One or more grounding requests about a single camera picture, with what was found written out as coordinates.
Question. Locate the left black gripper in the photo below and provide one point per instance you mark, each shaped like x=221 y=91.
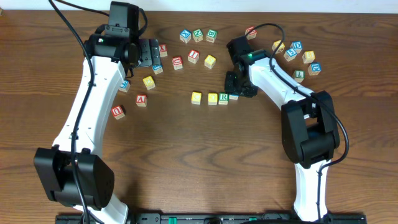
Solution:
x=149 y=52

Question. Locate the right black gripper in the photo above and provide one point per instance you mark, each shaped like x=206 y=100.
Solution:
x=241 y=90

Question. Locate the blue L block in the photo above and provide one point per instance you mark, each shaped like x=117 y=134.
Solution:
x=233 y=97

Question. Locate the green R block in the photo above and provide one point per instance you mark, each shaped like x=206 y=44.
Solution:
x=223 y=99

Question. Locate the yellow O block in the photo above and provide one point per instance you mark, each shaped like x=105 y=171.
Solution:
x=212 y=99

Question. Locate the yellow C block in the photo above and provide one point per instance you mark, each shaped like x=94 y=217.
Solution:
x=196 y=98

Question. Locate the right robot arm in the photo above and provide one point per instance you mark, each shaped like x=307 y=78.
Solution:
x=309 y=133

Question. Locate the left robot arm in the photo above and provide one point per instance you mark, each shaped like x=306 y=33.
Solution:
x=72 y=171

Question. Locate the red Y block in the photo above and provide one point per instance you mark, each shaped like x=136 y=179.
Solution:
x=163 y=50

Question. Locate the blue P block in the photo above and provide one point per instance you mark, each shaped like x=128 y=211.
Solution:
x=157 y=69

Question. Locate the yellow block left lower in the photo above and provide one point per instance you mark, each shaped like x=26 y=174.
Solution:
x=149 y=82

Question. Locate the red U block upper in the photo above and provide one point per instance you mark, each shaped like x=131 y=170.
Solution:
x=177 y=63

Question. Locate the red u block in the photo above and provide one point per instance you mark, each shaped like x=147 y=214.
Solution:
x=177 y=63
x=118 y=112

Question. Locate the yellow block centre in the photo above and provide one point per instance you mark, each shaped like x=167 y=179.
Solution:
x=210 y=61

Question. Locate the blue T block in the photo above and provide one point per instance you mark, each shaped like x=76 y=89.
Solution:
x=125 y=86

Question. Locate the red I block left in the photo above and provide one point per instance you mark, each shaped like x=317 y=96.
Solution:
x=193 y=56

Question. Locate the red A block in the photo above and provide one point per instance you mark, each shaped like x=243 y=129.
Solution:
x=141 y=100

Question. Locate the green N block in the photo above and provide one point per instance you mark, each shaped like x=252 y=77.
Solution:
x=197 y=35

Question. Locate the green B block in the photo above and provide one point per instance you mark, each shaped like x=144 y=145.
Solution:
x=211 y=35

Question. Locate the red M block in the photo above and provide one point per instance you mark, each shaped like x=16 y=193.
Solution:
x=250 y=33

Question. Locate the yellow block right upper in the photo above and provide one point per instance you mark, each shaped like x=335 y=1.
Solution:
x=278 y=46

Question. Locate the blue S block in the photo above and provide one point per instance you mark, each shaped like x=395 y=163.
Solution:
x=290 y=54

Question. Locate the red U block lower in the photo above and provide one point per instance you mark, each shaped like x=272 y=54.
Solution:
x=118 y=112

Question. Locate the green L block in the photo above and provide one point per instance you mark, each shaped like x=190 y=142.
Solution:
x=299 y=75

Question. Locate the blue D block upper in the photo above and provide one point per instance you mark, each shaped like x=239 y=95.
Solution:
x=297 y=46

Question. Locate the blue d block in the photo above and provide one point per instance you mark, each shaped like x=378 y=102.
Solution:
x=297 y=46
x=314 y=69

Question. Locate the yellow block far right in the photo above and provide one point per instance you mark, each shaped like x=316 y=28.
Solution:
x=308 y=57

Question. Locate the blue D block lower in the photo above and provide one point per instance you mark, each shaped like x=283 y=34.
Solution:
x=314 y=69

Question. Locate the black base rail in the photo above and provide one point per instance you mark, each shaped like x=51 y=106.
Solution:
x=273 y=217

